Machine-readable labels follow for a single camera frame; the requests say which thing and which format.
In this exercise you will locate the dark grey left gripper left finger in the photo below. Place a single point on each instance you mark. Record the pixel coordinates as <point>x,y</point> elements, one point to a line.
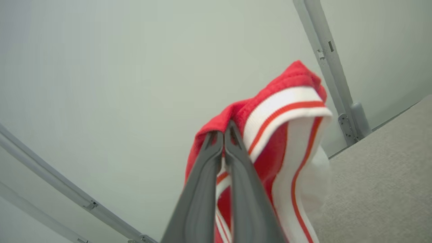
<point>199,195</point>

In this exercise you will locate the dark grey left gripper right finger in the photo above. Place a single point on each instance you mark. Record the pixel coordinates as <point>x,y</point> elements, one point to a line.
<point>248,199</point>

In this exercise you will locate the red Bulls jersey white sleeves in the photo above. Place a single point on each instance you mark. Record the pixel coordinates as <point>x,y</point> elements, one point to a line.
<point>293,77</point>

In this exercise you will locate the grey cylindrical post bumper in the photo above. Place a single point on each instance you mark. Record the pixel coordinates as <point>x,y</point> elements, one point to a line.
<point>361,119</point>

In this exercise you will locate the grey metal frame rail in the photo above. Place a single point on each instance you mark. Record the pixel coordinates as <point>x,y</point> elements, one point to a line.
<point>60,184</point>
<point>33,211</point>

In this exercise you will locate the grey metal frame post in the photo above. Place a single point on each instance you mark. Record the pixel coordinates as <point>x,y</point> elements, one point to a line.
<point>329,57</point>

